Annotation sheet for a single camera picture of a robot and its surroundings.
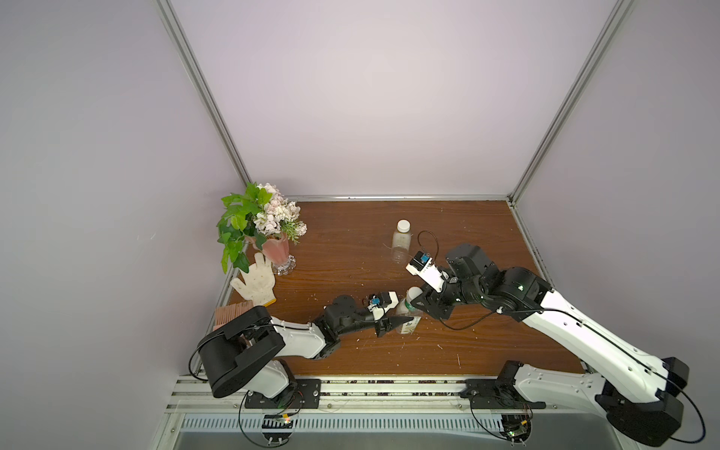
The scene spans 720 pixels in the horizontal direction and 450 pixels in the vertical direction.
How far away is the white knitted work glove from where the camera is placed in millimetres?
937

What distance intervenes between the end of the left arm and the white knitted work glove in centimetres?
34

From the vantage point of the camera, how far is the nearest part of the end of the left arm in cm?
63

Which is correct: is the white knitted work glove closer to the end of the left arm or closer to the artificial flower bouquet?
the artificial flower bouquet

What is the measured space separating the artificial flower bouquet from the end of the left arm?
250 mm

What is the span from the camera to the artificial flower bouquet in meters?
0.74

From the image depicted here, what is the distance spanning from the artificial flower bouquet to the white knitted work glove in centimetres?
21
